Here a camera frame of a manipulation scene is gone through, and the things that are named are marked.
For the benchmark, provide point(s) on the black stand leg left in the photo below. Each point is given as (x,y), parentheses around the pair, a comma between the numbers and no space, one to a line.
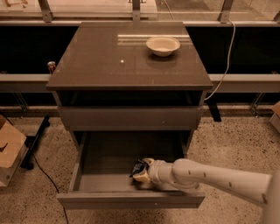
(32,142)

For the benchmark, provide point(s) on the open grey middle drawer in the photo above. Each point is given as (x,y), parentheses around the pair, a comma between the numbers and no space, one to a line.
(101,175)

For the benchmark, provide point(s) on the grey drawer cabinet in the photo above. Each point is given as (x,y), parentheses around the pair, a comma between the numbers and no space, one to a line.
(109,65)

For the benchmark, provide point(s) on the closed grey top drawer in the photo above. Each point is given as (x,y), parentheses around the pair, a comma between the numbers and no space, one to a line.
(131,118)

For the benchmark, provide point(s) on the black stand leg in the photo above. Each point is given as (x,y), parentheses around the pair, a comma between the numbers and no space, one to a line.
(32,142)
(213,108)

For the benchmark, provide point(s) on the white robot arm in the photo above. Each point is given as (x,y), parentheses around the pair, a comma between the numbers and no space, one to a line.
(258,188)

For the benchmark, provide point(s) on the red soda can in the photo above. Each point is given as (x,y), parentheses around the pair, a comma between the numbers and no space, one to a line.
(51,66)

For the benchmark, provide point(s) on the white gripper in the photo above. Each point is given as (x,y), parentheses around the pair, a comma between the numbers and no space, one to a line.
(155,172)

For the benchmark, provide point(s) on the black stand leg right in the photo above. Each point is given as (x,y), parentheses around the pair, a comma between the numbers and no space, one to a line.
(213,108)

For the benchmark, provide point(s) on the box at right edge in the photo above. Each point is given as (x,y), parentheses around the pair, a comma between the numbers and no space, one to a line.
(275,119)

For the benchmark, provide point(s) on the cardboard box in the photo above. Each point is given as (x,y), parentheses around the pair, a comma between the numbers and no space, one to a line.
(12,148)

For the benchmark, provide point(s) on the white paper bowl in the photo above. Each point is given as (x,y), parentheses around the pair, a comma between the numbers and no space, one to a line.
(163,46)

